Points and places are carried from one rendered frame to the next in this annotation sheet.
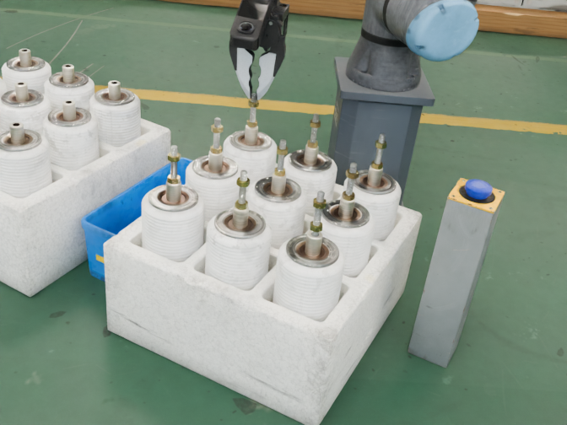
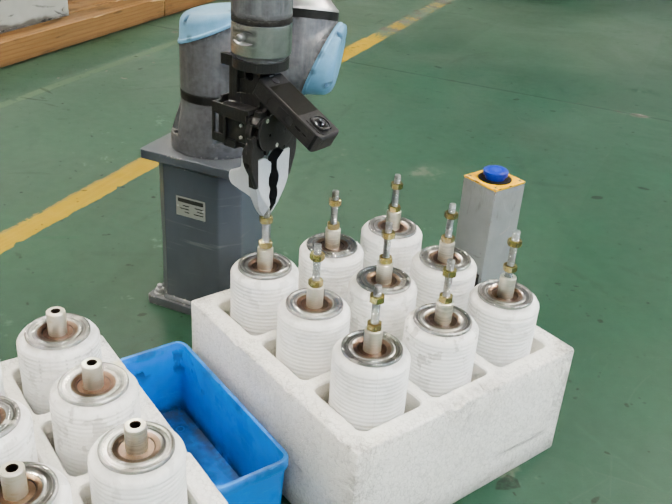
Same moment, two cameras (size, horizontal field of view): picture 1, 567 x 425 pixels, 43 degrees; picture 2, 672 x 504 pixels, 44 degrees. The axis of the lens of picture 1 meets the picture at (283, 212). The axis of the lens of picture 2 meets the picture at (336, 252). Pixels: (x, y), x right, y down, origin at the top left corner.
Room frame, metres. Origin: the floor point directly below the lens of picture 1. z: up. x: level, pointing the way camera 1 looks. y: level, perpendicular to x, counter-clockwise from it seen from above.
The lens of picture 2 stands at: (0.59, 0.94, 0.83)
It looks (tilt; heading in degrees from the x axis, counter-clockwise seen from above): 28 degrees down; 296
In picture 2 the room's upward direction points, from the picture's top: 4 degrees clockwise
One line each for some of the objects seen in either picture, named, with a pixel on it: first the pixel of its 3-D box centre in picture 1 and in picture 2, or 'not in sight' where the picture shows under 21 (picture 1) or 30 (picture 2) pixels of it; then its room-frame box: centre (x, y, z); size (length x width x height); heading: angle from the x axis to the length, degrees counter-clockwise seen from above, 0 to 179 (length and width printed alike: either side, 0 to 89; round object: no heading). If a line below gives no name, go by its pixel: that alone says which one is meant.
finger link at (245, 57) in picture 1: (247, 67); (247, 182); (1.15, 0.09, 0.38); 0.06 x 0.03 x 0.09; 173
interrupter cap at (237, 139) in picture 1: (251, 141); (264, 266); (1.13, 0.07, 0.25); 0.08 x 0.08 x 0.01
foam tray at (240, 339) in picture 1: (269, 270); (373, 374); (0.98, 0.01, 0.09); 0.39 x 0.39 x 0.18; 66
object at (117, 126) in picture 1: (116, 139); (64, 392); (1.25, 0.35, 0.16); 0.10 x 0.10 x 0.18
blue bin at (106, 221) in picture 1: (156, 221); (197, 441); (1.13, 0.24, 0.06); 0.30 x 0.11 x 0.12; 154
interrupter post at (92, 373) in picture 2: (69, 110); (92, 374); (1.14, 0.40, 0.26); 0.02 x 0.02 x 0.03
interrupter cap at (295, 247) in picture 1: (312, 251); (505, 294); (0.82, -0.05, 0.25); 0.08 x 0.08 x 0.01
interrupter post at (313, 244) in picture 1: (313, 244); (506, 286); (0.82, -0.05, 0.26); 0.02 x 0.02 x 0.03
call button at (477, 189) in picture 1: (477, 190); (495, 175); (0.92, -0.28, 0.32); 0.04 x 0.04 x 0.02
